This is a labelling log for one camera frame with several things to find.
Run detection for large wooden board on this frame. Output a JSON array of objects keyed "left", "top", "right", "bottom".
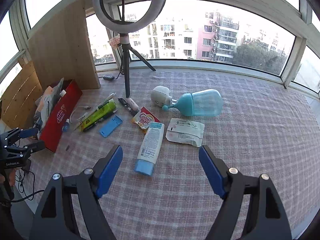
[{"left": 28, "top": 0, "right": 100, "bottom": 89}]

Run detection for white round plug device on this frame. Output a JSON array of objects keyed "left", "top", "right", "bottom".
[{"left": 151, "top": 86, "right": 177, "bottom": 107}]

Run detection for white ring light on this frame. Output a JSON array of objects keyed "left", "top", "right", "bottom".
[{"left": 93, "top": 0, "right": 166, "bottom": 34}]

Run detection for pink cosmetic tube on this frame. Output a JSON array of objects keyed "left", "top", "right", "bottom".
[{"left": 125, "top": 98, "right": 140, "bottom": 112}]

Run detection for small green white tube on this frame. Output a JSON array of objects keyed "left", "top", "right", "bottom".
[{"left": 97, "top": 99, "right": 114, "bottom": 111}]

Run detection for black inline cable remote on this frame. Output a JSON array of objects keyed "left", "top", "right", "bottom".
[{"left": 103, "top": 75, "right": 115, "bottom": 81}]

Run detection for small pine wood panel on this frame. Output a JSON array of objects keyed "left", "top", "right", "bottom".
[{"left": 1, "top": 61, "right": 43, "bottom": 129}]

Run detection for white plastic sachet packet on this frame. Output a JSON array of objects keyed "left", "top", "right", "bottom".
[{"left": 165, "top": 118, "right": 204, "bottom": 147}]

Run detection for orange tissue pack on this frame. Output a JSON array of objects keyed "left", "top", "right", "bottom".
[{"left": 34, "top": 86, "right": 53, "bottom": 120}]

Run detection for white blue lotion tube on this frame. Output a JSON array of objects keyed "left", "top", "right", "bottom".
[{"left": 134, "top": 122, "right": 164, "bottom": 176}]

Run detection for black gel pen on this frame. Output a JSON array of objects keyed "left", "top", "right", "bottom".
[{"left": 118, "top": 98, "right": 137, "bottom": 116}]

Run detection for coffee mate creamer packet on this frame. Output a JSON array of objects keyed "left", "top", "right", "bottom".
[{"left": 131, "top": 107, "right": 160, "bottom": 134}]

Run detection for pink plaid tablecloth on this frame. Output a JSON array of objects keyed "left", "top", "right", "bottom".
[{"left": 22, "top": 68, "right": 320, "bottom": 240}]

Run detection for red cardboard box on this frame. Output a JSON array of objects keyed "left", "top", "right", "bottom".
[{"left": 40, "top": 80, "right": 82, "bottom": 153}]

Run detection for small blue cap bottle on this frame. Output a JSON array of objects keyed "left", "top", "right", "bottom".
[{"left": 62, "top": 118, "right": 70, "bottom": 132}]

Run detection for black tripod stand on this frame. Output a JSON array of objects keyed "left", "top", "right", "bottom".
[{"left": 119, "top": 34, "right": 156, "bottom": 98}]

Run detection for blue baby bottle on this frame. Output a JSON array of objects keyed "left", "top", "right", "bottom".
[{"left": 162, "top": 89, "right": 223, "bottom": 117}]

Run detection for white usb cable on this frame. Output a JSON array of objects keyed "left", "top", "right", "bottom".
[{"left": 69, "top": 105, "right": 92, "bottom": 124}]

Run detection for blue phone case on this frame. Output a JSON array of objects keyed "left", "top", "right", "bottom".
[{"left": 99, "top": 115, "right": 123, "bottom": 138}]

